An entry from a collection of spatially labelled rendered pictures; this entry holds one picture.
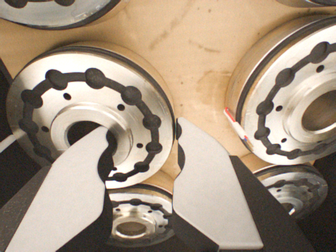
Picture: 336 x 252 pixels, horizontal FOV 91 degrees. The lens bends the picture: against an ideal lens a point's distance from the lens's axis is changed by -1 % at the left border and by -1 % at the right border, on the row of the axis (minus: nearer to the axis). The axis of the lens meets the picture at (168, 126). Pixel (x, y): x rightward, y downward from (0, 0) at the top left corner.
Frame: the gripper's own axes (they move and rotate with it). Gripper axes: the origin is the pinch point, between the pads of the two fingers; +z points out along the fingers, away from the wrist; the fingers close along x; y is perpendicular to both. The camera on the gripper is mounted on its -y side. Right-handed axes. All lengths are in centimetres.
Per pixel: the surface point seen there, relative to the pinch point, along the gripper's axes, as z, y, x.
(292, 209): -1.3, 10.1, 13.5
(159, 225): -0.9, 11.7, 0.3
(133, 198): -0.5, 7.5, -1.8
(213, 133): 2.3, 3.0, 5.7
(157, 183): 0.5, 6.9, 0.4
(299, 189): -0.9, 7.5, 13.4
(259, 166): 0.5, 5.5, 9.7
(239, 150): 2.3, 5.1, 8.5
